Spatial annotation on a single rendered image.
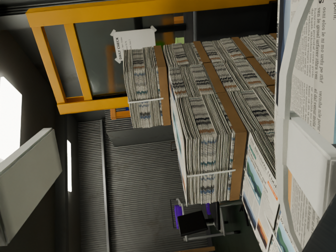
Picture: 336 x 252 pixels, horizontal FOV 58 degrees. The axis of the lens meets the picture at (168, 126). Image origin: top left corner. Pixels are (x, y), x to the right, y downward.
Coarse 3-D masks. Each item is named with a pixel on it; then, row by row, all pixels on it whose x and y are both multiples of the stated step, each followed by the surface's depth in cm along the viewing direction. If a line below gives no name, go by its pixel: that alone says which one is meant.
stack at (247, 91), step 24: (216, 72) 148; (240, 72) 146; (240, 96) 129; (264, 96) 127; (264, 120) 115; (264, 144) 104; (264, 168) 98; (240, 192) 132; (264, 192) 101; (264, 216) 104; (264, 240) 107; (288, 240) 86
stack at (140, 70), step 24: (144, 48) 176; (168, 48) 173; (192, 48) 172; (216, 48) 169; (264, 48) 164; (144, 72) 156; (168, 72) 157; (144, 96) 165; (168, 96) 167; (144, 120) 174
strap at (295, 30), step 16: (304, 0) 15; (304, 16) 15; (288, 32) 16; (288, 48) 16; (288, 64) 16; (288, 80) 16; (288, 96) 16; (288, 112) 17; (288, 208) 19; (288, 224) 19
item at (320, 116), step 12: (324, 0) 19; (324, 12) 19; (324, 24) 19; (324, 36) 19; (324, 48) 19; (324, 60) 20; (324, 72) 20; (324, 84) 20; (324, 96) 20; (324, 108) 20; (312, 120) 22; (324, 120) 20; (324, 132) 21; (312, 216) 24; (312, 228) 24
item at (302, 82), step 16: (288, 0) 28; (288, 16) 29; (304, 32) 23; (304, 48) 23; (304, 64) 23; (304, 80) 23; (304, 96) 24; (304, 112) 24; (288, 176) 31; (288, 192) 31; (304, 208) 25; (304, 224) 25; (304, 240) 26
